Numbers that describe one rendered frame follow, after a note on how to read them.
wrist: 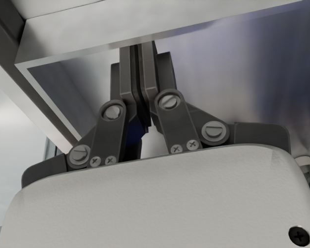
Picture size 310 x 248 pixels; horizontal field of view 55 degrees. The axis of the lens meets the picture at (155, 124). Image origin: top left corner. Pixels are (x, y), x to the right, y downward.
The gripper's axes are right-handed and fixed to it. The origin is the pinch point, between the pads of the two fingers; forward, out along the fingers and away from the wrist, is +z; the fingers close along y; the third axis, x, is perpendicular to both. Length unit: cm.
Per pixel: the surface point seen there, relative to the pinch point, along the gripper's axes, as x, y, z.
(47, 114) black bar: -3.9, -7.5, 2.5
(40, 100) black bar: -2.4, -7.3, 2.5
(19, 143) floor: -130, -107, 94
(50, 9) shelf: 2.2, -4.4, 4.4
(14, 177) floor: -171, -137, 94
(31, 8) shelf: 2.5, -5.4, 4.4
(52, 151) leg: -43, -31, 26
